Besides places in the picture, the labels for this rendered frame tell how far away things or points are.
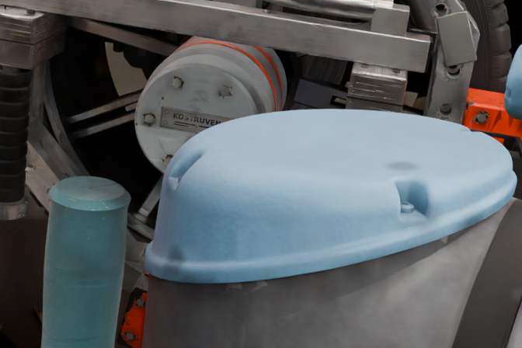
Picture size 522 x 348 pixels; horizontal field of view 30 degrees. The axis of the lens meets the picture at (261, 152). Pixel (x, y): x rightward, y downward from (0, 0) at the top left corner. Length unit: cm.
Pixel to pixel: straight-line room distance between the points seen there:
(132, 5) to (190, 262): 63
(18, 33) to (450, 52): 46
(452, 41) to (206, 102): 28
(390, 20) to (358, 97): 8
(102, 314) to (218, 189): 83
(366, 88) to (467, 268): 58
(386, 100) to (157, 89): 24
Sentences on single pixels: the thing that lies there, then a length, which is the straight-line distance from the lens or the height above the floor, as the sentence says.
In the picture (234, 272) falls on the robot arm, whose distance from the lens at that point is 29.
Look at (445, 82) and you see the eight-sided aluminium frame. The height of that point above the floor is 90.
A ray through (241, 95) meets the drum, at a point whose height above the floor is 89.
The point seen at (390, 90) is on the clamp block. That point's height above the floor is 94.
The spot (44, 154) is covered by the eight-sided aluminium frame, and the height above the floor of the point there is 73.
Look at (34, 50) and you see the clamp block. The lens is 93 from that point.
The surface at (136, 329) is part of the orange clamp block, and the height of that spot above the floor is 53.
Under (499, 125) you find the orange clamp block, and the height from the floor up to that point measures 86.
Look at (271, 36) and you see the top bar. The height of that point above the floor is 96.
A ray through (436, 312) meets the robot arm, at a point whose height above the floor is 102.
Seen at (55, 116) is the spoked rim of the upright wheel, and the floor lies 76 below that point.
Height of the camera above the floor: 114
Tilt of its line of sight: 18 degrees down
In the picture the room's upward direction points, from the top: 8 degrees clockwise
